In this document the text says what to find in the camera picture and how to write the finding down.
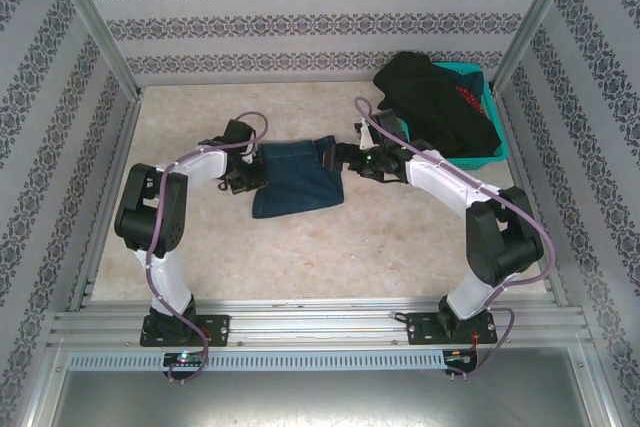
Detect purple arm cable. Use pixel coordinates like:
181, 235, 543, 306
353, 95, 557, 379
146, 111, 271, 383

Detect aluminium side rail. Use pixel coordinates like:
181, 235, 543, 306
68, 91, 144, 312
494, 90, 570, 308

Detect steel sheet panel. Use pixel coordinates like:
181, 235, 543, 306
29, 369, 614, 427

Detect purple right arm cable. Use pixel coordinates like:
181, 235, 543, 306
353, 95, 557, 379

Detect black skirt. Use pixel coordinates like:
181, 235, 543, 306
373, 50, 503, 158

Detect aluminium frame post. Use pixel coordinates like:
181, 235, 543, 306
491, 0, 587, 93
38, 0, 145, 101

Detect left circuit board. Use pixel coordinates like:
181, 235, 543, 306
163, 352, 204, 367

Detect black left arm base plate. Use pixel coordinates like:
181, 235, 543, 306
139, 314, 231, 348

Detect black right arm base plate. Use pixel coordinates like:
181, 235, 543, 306
405, 310, 499, 347

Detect circuit board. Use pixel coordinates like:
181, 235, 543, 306
446, 349, 479, 366
163, 352, 204, 367

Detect right circuit board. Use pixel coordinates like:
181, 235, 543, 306
446, 349, 479, 366

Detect aluminium mounting rail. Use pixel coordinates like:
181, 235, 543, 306
47, 296, 594, 351

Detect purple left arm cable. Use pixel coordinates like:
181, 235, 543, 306
146, 111, 271, 383

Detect teal plastic basket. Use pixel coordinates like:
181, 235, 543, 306
407, 61, 511, 171

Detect grey slotted cable duct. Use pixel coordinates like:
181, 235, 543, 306
67, 349, 446, 372

